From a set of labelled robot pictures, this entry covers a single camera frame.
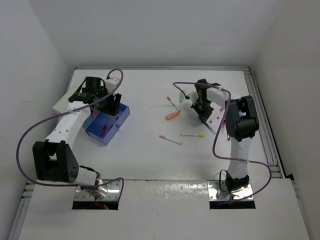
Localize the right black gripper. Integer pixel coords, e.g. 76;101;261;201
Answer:
191;99;214;123

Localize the pink drawer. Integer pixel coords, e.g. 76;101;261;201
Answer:
91;109;100;118

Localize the red gel pen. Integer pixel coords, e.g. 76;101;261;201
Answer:
100;119;110;137

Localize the purple-blue drawer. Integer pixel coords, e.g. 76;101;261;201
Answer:
85;103;130;146

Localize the blue striped pen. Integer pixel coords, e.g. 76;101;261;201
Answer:
204;122;216;135

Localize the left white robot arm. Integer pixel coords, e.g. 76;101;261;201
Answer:
32;76;121;189

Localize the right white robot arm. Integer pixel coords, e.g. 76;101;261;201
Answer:
189;79;260;193

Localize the green correction tape case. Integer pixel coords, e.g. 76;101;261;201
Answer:
178;91;185;103

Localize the yellow capped pen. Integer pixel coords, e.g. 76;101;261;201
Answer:
180;133;204;138

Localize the light blue small drawer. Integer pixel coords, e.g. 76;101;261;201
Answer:
82;115;95;130

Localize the orange capped marker pen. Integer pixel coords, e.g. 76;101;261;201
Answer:
167;96;180;112

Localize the white pen orange cap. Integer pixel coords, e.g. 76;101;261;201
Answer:
159;135;182;146

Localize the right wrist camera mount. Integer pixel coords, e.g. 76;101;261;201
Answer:
185;91;199;103

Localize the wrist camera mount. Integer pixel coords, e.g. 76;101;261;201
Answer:
185;91;199;103
104;77;120;92

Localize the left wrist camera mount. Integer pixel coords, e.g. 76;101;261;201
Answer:
104;77;120;92

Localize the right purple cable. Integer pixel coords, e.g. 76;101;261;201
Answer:
172;81;273;203

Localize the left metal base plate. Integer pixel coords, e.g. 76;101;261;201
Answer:
74;179;122;202

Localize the metal base plate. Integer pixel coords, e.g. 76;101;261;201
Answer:
74;179;122;202
207;180;253;202

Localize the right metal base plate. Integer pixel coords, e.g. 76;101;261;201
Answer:
207;180;253;202

